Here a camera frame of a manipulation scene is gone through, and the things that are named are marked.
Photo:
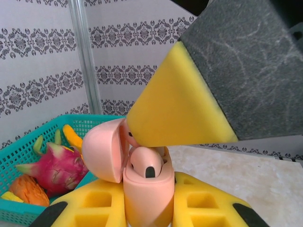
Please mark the pink toy dragon fruit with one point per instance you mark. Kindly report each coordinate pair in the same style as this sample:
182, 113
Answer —
59, 165

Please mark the pink earbud charging case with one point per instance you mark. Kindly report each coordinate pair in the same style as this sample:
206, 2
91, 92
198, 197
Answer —
146, 201

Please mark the small yellow toy fruit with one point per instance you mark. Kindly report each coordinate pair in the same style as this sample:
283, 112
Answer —
9, 196

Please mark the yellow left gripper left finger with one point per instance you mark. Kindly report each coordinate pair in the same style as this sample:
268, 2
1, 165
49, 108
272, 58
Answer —
94, 212

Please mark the yellow toy banana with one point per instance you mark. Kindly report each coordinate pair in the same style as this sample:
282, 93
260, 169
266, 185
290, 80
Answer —
72, 136

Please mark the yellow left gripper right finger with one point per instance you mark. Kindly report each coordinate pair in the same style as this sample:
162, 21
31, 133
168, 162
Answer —
203, 212

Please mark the teal plastic basket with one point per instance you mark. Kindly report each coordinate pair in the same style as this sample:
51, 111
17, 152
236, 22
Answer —
16, 151

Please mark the orange toy mango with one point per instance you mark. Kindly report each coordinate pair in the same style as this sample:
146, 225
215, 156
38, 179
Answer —
28, 191

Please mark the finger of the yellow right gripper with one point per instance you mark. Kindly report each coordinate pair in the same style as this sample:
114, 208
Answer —
177, 106

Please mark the aluminium right frame post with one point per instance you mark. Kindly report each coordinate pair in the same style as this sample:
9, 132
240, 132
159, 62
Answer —
85, 59

